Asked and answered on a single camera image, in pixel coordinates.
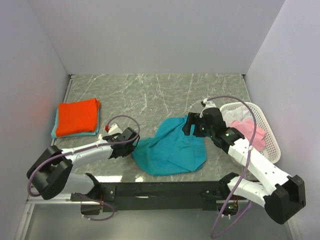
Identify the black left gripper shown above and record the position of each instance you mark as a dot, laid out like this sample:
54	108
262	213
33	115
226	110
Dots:
130	149

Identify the folded orange t shirt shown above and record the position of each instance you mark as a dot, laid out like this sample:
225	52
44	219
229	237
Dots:
76	120

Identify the folded light teal t shirt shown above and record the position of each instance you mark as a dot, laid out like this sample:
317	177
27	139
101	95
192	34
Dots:
75	133

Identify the white t shirt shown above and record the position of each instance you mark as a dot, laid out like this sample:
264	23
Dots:
239	114

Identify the white plastic laundry basket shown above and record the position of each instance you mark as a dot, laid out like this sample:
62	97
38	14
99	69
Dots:
272	150

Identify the pink t shirt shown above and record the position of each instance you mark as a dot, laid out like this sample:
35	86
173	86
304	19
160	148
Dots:
246	127

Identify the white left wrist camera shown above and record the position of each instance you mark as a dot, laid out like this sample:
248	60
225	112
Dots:
113	128

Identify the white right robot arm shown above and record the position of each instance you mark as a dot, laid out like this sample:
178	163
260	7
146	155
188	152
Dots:
281	195

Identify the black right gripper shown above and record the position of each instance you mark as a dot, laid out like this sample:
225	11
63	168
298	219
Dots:
193	119

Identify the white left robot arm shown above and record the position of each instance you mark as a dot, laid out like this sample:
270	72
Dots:
53	172

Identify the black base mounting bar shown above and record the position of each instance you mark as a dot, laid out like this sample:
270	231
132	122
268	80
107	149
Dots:
127	196

